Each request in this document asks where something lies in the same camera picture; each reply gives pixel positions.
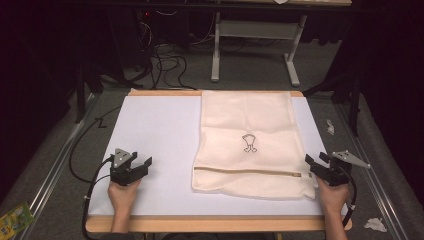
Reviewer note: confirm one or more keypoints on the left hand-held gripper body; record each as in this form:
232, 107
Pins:
121, 173

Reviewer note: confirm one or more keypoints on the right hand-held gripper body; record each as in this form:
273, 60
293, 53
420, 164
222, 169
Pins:
336, 175

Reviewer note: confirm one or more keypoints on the cream mesh laundry bag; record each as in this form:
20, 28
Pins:
250, 116

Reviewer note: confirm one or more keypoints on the person's left hand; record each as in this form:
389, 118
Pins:
121, 196

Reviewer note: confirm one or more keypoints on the person's right hand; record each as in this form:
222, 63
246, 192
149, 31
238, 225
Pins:
333, 198

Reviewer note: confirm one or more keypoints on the small crumpled white paper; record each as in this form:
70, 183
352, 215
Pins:
330, 126

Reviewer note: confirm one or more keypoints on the white table mat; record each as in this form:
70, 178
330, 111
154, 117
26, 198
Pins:
160, 133

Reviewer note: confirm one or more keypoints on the large crumpled white paper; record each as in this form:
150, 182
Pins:
375, 224

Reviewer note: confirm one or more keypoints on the black metal stand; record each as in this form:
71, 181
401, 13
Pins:
80, 96
353, 100

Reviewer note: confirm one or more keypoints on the wooden table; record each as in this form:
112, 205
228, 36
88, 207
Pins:
206, 224

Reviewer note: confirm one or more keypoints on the green printed packet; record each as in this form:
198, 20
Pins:
13, 221

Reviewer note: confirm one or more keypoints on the metal floor rail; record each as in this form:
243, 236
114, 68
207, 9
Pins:
370, 173
56, 166

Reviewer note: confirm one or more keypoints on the white desk frame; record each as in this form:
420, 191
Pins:
256, 29

